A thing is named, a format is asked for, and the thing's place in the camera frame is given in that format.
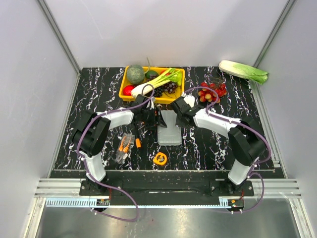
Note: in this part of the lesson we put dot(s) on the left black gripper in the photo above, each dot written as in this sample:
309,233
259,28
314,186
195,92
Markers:
153,118

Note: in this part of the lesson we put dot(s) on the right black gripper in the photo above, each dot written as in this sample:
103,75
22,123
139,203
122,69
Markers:
179,109

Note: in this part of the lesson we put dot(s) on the grey plastic tool case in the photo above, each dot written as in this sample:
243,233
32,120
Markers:
171,135

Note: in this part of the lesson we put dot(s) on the orange black screwdriver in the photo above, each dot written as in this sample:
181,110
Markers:
137,137

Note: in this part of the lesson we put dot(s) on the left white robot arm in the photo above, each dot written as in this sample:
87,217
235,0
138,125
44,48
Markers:
91,131

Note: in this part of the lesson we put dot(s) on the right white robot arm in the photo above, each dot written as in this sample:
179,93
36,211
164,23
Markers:
246,143

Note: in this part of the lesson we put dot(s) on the yellow plastic tray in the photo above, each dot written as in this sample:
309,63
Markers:
166,98

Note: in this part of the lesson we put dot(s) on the red cherry bunch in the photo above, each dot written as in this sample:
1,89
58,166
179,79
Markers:
213,92

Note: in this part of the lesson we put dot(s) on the dark purple grape bunch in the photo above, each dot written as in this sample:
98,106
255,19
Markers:
168,88

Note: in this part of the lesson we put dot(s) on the yellow tape measure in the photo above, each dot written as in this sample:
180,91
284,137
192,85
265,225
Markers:
160,159

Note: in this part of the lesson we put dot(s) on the orange pliers in bag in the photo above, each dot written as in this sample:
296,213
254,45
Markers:
125,145

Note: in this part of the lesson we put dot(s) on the white green leek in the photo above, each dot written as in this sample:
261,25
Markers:
146,88

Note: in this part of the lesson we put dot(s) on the red apple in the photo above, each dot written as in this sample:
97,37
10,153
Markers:
127,90

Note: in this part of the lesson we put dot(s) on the red tomato in tray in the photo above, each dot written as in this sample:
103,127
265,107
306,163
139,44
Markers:
165,72

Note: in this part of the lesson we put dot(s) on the green fruit in tray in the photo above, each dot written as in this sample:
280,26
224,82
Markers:
150,75

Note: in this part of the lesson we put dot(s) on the green cantaloupe melon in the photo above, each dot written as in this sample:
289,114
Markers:
135,74

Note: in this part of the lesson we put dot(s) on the napa cabbage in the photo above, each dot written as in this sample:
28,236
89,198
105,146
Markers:
243,71

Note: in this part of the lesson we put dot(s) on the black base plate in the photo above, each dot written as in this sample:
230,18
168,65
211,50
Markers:
167,187

